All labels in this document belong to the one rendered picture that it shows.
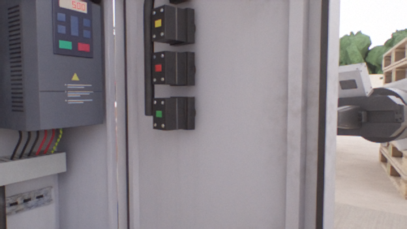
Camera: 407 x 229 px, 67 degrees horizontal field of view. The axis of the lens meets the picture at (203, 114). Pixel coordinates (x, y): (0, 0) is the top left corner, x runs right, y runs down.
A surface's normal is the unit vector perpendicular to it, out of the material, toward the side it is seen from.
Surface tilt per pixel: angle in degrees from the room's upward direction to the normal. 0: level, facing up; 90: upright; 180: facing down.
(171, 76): 90
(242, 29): 90
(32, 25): 90
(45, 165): 90
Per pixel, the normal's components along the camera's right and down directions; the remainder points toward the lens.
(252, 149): -0.73, 0.04
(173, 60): 0.68, 0.05
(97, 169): -0.57, 0.06
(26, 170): 0.83, 0.04
